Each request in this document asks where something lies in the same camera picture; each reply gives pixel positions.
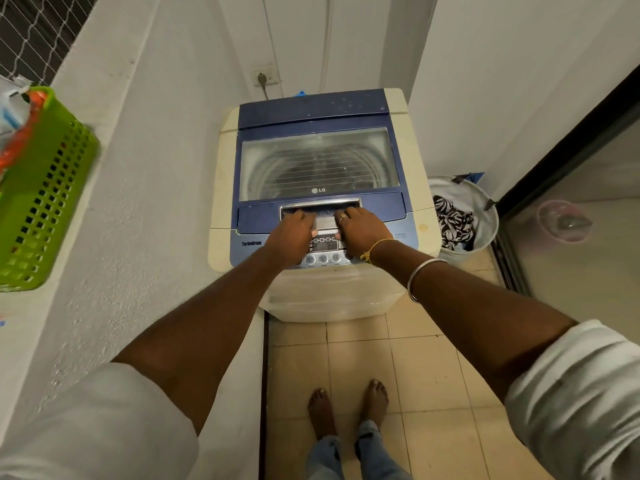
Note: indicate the person's left hand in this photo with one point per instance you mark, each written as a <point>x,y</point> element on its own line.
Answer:
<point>292,239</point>

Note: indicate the person's right hand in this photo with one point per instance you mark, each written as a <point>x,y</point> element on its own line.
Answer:
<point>362,233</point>

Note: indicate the person's left fingers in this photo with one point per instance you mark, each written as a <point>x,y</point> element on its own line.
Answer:
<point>306,222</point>

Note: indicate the person's right fingers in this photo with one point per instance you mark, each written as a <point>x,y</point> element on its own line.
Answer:
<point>346,220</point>

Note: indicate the blue washing machine lid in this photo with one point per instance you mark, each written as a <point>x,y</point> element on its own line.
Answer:
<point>320,159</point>

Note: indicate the person's right forearm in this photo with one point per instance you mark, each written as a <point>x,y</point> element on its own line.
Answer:
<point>475,314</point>

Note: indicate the person's left forearm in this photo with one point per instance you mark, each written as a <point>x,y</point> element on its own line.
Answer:
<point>200,339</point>

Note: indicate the cream top-load washing machine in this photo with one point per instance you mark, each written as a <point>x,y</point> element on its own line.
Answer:
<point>320,204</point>

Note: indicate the silver bangle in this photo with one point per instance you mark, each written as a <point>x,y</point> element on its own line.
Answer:
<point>419,279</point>

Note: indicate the black and white patterned cloth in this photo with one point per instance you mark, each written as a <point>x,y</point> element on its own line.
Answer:
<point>454,224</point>

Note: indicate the white laundry basket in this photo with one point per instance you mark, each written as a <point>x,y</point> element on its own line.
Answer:
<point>477,214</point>

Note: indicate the grey power plug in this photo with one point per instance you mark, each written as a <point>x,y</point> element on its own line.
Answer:
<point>262,79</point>

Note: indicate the person's right foot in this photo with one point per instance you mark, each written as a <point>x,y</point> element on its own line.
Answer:
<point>375,402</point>

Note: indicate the person's foot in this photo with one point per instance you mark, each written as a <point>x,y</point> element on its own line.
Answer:
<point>375,402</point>
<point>321,412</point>

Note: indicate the person's left foot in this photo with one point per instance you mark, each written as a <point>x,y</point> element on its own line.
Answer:
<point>321,412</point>

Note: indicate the pink plastic bowl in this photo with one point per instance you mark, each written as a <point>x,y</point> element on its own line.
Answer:
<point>564,220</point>

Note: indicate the dark framed sliding glass door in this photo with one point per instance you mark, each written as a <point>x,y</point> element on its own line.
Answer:
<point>570,194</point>

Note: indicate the blue jeans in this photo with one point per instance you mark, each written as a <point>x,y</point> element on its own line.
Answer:
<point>352,452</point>

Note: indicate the green plastic basket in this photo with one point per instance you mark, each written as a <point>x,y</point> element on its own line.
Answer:
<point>42,194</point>

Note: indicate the white left sleeve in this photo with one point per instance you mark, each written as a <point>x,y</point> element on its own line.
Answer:
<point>95,424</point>

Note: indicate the white sleeve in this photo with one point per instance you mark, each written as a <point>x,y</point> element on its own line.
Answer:
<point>580,399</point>
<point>95,424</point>

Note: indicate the white right sleeve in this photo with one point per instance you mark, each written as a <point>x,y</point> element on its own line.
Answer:
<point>580,399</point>

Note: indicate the orange item in basket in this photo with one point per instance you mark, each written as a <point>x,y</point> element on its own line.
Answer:
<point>20,132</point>

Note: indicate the white plastic bag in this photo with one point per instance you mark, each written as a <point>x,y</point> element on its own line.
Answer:
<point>12,104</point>

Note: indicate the white window net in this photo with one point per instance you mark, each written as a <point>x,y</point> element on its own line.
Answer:
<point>37,29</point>

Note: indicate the white wall socket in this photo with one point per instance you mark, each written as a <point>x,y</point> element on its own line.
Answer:
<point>265,75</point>

